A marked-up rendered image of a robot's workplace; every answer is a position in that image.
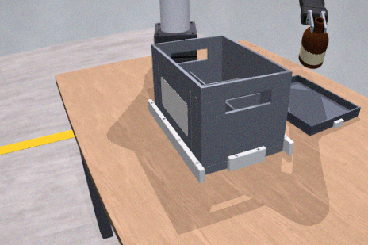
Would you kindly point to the dark grey open-top crate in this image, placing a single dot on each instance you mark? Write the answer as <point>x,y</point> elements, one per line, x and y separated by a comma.
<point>193,95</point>

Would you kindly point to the brown bottle with cream label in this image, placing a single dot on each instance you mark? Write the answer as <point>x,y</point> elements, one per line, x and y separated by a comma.
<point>314,45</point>

